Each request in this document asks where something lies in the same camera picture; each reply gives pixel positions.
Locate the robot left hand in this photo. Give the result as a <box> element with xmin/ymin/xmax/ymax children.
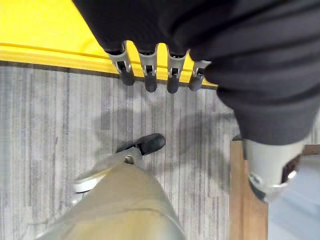
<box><xmin>71</xmin><ymin>0</ymin><xmax>320</xmax><ymax>203</ymax></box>

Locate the dark robot foot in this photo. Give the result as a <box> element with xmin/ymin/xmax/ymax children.
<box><xmin>116</xmin><ymin>133</ymin><xmax>167</xmax><ymax>157</ymax></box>

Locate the brown wooden table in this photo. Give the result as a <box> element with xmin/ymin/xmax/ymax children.
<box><xmin>229</xmin><ymin>136</ymin><xmax>320</xmax><ymax>240</ymax></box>

